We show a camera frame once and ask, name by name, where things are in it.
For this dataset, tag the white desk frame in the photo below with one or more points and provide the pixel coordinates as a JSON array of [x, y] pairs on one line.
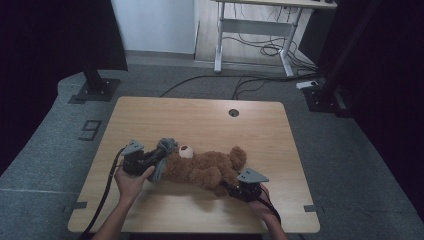
[[255, 27]]

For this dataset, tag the person's right hand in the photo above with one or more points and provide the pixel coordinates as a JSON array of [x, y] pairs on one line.
[[263, 208]]

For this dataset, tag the tall black slanted stand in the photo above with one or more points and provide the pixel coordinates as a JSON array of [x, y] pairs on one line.
[[328, 93]]

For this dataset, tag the person's left hand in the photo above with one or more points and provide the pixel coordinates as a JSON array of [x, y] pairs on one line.
[[131, 186]]

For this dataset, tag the black curtain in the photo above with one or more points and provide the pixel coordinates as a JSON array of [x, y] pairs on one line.
[[393, 83], [50, 50]]

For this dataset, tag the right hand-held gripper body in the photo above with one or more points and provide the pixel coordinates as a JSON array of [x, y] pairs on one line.
[[248, 191]]

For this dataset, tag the black stand base left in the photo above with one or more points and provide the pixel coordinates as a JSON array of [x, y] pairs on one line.
[[96, 88]]

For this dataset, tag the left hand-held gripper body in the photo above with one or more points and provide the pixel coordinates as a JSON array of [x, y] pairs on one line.
[[135, 163]]

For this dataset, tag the brown plush teddy bear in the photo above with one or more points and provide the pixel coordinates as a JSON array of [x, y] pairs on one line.
[[200, 168]]

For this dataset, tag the white power strip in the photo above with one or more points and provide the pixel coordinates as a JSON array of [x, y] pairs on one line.
[[306, 84]]

